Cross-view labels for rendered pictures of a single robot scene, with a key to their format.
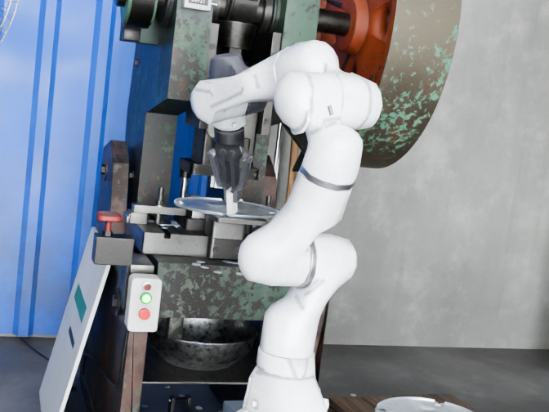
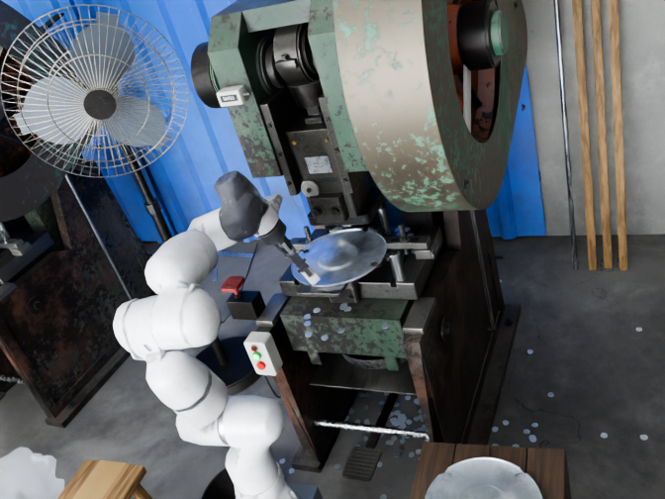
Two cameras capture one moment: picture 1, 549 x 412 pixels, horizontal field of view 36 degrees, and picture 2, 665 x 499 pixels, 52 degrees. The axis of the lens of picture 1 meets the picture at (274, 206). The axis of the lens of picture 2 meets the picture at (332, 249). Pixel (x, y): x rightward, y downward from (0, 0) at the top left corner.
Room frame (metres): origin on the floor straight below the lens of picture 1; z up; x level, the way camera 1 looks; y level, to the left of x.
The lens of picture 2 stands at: (1.22, -1.17, 1.81)
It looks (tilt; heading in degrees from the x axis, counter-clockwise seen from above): 30 degrees down; 50
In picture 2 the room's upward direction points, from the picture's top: 17 degrees counter-clockwise
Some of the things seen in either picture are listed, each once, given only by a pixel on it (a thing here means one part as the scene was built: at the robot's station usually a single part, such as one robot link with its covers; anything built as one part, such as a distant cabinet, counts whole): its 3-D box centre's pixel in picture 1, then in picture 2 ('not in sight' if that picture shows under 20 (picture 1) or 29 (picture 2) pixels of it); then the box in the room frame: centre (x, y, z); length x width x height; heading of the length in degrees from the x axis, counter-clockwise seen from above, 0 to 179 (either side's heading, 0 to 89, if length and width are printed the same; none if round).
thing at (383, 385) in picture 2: (196, 358); (388, 346); (2.45, 0.17, 0.31); 0.43 x 0.42 x 0.01; 109
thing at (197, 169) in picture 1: (218, 172); (347, 210); (2.45, 0.17, 0.86); 0.20 x 0.16 x 0.05; 109
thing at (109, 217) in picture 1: (108, 228); (236, 291); (2.12, 0.41, 0.72); 0.07 x 0.06 x 0.08; 19
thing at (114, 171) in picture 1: (104, 296); (322, 288); (2.49, 0.47, 0.45); 0.92 x 0.12 x 0.90; 19
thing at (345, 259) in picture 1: (310, 291); (253, 441); (1.73, -0.09, 0.71); 0.18 x 0.11 x 0.25; 117
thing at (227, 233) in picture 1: (228, 234); (338, 283); (2.28, 0.11, 0.72); 0.25 x 0.14 x 0.14; 19
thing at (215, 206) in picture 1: (226, 207); (338, 255); (2.32, 0.13, 0.78); 0.29 x 0.29 x 0.01
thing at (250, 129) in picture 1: (229, 112); (327, 165); (2.40, 0.16, 1.04); 0.17 x 0.15 x 0.30; 19
